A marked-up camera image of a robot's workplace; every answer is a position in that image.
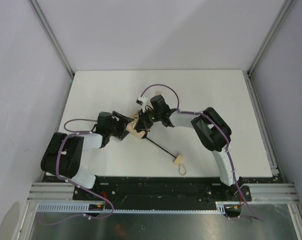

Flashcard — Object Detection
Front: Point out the beige and black folding umbrella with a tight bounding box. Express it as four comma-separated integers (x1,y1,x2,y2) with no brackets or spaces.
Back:
125,90,188,176

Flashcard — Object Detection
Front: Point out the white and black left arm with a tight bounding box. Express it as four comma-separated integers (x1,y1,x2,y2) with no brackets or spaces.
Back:
41,111,134,189

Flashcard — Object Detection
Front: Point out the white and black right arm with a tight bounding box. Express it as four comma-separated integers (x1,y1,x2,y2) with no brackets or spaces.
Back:
134,95,240,187

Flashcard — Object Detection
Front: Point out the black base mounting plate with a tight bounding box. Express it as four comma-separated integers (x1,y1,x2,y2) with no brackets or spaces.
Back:
40,175,251,211

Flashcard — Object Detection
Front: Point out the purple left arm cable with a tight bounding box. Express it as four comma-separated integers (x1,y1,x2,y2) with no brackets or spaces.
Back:
38,118,115,226

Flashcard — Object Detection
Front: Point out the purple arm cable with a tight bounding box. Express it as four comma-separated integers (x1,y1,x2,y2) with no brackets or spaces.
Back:
140,84,264,222
38,118,115,226

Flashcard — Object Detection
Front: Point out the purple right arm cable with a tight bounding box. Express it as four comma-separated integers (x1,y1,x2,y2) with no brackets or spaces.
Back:
140,84,264,222

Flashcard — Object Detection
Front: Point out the front aluminium frame rail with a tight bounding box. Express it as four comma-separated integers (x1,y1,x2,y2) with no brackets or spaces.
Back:
27,182,298,204

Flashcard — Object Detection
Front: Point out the grey slotted cable duct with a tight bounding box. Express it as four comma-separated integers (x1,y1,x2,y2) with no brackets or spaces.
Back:
36,202,231,215

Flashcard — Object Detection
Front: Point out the left aluminium frame post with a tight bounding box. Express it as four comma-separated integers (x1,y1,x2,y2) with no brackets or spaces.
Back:
28,0,75,80

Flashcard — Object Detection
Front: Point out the aluminium frame post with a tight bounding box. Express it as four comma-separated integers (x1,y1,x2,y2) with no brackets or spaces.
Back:
28,0,75,80
247,0,296,76

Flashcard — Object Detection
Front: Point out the right aluminium frame post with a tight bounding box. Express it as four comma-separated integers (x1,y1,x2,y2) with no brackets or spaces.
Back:
247,0,296,76

